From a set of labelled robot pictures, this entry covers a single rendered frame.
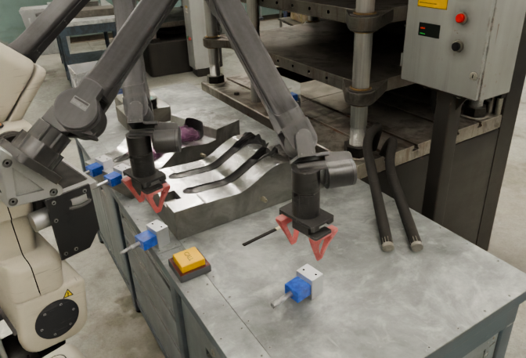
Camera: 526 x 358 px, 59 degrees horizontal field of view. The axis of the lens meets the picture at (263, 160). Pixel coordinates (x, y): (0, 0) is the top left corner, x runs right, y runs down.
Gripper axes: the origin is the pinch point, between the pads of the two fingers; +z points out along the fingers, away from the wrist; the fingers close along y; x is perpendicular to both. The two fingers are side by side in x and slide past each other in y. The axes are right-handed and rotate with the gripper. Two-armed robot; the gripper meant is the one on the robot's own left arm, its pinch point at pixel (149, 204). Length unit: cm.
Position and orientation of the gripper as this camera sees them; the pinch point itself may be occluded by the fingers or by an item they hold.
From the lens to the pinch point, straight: 123.4
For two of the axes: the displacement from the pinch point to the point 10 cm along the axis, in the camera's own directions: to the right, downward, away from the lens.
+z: 0.4, 9.0, 4.4
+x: -7.1, 3.3, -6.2
